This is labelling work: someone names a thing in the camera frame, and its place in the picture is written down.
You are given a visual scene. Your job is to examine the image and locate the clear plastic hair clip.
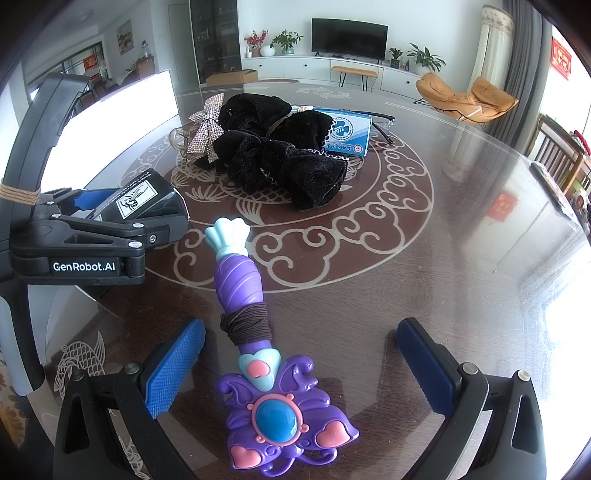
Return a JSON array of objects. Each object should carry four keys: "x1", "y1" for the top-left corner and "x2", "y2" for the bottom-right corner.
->
[{"x1": 168, "y1": 127, "x2": 195, "y2": 155}]

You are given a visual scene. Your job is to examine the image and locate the orange lounge chair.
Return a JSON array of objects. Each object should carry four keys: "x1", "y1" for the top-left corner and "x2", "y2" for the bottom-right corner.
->
[{"x1": 414, "y1": 71, "x2": 519, "y2": 125}]

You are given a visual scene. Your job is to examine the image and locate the grey curtain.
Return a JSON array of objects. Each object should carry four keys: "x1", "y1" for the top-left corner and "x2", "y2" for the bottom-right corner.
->
[{"x1": 503, "y1": 0, "x2": 555, "y2": 153}]

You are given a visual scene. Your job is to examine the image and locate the silver rhinestone bow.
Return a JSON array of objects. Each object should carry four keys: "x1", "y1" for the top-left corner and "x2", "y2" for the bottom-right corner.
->
[{"x1": 187, "y1": 93, "x2": 225, "y2": 163}]

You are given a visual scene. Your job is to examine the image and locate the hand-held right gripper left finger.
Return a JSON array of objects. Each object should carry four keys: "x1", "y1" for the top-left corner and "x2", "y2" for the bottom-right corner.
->
[{"x1": 53, "y1": 318, "x2": 206, "y2": 480}]

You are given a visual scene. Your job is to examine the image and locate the bushy green potted plant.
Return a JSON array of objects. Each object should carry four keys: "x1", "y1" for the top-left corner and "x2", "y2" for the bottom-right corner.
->
[{"x1": 272, "y1": 30, "x2": 304, "y2": 55}]

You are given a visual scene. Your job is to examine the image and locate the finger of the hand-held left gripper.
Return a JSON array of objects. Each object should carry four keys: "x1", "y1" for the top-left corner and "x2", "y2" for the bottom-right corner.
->
[
  {"x1": 34, "y1": 186, "x2": 110, "y2": 219},
  {"x1": 27, "y1": 215, "x2": 161, "y2": 252}
]

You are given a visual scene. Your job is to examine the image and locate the black velvet hair bow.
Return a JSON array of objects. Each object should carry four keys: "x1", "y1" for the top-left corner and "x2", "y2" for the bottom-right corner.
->
[{"x1": 217, "y1": 130, "x2": 348, "y2": 212}]

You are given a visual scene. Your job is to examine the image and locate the black framed glasses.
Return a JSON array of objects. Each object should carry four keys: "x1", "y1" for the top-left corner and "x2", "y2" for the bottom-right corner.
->
[{"x1": 365, "y1": 111, "x2": 398, "y2": 145}]

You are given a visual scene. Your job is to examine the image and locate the black fuzzy scrunchies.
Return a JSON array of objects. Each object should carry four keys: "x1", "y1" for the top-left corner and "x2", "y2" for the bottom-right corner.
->
[{"x1": 218, "y1": 92, "x2": 334, "y2": 149}]

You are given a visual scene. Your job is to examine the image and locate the purple toy wand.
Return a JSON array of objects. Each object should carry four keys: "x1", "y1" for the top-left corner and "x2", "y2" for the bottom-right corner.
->
[{"x1": 204, "y1": 217, "x2": 360, "y2": 477}]

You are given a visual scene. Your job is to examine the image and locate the cardboard box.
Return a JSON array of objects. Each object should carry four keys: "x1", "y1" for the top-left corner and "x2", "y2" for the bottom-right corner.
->
[{"x1": 205, "y1": 69, "x2": 259, "y2": 86}]

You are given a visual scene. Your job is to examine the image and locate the red wall decoration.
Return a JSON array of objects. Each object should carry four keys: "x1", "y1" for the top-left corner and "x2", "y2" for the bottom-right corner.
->
[{"x1": 551, "y1": 37, "x2": 573, "y2": 81}]

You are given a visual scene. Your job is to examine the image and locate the framed wall picture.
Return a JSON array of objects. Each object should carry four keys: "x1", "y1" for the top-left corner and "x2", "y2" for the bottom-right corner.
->
[{"x1": 115, "y1": 19, "x2": 134, "y2": 55}]

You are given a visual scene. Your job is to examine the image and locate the brown patterned glass desktop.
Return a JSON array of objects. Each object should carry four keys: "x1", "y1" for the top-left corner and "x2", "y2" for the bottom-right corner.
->
[{"x1": 0, "y1": 78, "x2": 591, "y2": 480}]

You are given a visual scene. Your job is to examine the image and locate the white television cabinet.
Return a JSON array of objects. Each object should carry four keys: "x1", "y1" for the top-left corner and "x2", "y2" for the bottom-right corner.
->
[{"x1": 240, "y1": 54, "x2": 432, "y2": 90}]

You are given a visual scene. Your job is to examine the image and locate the dark wooden chair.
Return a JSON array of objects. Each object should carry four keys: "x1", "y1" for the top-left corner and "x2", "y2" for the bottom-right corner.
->
[{"x1": 531, "y1": 114, "x2": 591, "y2": 195}]

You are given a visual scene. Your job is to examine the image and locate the wooden bench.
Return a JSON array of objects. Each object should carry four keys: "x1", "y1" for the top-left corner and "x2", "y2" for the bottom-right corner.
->
[{"x1": 331, "y1": 65, "x2": 380, "y2": 90}]

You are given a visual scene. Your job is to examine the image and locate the black rectangular box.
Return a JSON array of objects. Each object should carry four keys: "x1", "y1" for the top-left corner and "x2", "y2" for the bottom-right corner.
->
[{"x1": 95, "y1": 168, "x2": 190, "y2": 243}]

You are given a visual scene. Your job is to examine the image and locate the dark glass display cabinet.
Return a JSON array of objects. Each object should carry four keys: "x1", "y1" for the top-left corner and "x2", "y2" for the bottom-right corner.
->
[{"x1": 189, "y1": 0, "x2": 241, "y2": 84}]

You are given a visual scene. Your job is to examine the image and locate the white sheer curtain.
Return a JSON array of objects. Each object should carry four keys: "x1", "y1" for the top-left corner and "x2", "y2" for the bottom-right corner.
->
[{"x1": 473, "y1": 4, "x2": 515, "y2": 77}]

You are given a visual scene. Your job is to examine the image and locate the red cloth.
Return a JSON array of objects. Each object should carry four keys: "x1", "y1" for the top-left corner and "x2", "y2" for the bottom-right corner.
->
[{"x1": 570, "y1": 130, "x2": 591, "y2": 158}]

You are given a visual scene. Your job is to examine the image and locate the leafy potted plant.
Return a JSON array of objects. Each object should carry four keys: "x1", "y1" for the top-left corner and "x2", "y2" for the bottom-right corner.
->
[{"x1": 407, "y1": 44, "x2": 446, "y2": 75}]

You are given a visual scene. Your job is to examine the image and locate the brown hair tie bundle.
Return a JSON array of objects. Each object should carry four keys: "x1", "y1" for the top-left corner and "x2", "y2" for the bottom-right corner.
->
[{"x1": 219, "y1": 302, "x2": 269, "y2": 348}]

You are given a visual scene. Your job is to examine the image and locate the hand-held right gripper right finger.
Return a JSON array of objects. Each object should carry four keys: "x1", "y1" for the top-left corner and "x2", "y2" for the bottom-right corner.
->
[{"x1": 396, "y1": 318, "x2": 548, "y2": 480}]

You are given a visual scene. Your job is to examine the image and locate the blue and white medicine box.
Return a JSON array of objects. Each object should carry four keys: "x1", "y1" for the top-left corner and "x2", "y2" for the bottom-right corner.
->
[{"x1": 314, "y1": 107, "x2": 374, "y2": 158}]

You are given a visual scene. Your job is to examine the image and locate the red flower arrangement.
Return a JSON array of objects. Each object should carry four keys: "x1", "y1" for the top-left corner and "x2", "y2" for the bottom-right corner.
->
[{"x1": 245, "y1": 30, "x2": 269, "y2": 58}]

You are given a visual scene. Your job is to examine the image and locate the black television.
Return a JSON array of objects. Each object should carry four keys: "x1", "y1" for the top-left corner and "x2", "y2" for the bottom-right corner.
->
[{"x1": 311, "y1": 18, "x2": 389, "y2": 61}]

